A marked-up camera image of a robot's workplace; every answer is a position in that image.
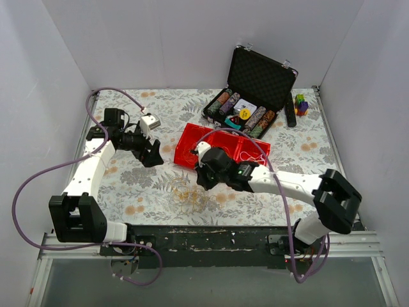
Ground black remote control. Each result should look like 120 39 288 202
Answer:
284 92 297 128

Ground orange black chip row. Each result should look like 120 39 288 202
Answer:
249 110 275 138

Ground white card deck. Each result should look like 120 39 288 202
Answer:
233 98 258 113

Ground colourful block toy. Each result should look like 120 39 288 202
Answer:
295 94 309 116

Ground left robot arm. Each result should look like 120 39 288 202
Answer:
49 108 164 256

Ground red compartment tray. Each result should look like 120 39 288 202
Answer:
173 123 267 169

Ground white wire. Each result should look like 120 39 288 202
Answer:
239 150 268 167

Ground green poker chip row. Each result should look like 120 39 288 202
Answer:
206 89 233 116

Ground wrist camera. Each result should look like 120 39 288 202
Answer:
139 114 161 139
191 141 212 167

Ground teal plastic piece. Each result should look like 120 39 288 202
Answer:
224 118 241 130

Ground purple poker chip row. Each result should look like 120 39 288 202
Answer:
219 93 240 116

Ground orange wire pile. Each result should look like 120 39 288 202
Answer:
169 177 224 215

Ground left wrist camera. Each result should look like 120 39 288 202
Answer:
139 114 161 139

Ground black poker chip case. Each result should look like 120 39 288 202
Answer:
202 45 298 139

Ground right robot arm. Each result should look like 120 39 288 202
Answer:
193 142 362 255

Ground yellow dealer button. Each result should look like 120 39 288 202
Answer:
239 108 251 121

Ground floral table mat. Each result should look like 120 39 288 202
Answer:
93 88 341 226

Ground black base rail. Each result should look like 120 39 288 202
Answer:
99 224 327 269

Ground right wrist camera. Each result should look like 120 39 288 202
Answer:
191 141 212 167

